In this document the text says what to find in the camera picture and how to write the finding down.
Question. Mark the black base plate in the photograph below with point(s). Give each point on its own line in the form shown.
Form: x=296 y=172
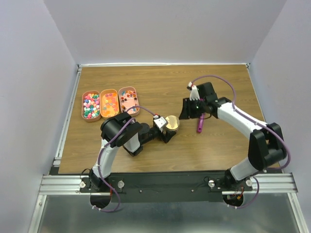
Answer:
x=167 y=187

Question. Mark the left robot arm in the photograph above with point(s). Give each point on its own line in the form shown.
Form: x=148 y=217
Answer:
x=123 y=131

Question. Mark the pink tray of lollipops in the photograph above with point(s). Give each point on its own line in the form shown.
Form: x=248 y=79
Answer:
x=128 y=100

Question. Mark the white round lid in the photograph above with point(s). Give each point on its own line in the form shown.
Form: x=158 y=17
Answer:
x=173 y=123

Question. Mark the clear plastic cup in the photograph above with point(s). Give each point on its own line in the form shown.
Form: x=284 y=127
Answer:
x=172 y=131

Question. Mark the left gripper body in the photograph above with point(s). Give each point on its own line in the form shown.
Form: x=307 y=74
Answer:
x=153 y=134

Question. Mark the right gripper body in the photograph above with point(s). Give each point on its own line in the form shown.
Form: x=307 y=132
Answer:
x=195 y=108

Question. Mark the aluminium frame rail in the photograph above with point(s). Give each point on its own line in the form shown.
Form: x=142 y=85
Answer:
x=196 y=202

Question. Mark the orange tray of star candies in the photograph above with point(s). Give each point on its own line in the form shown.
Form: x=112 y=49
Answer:
x=109 y=103

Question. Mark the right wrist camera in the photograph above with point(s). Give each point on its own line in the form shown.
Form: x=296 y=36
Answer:
x=194 y=94

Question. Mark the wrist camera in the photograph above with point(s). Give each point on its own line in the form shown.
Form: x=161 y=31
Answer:
x=194 y=94
x=159 y=122

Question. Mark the magenta plastic scoop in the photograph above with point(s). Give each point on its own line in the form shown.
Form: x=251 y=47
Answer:
x=200 y=123

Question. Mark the pink tray of wrapped candies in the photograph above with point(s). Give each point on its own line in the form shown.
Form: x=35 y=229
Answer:
x=90 y=110

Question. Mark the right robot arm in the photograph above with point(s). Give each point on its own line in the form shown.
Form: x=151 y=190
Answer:
x=266 y=144

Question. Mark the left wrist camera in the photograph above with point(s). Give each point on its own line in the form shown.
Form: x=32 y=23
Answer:
x=159 y=122

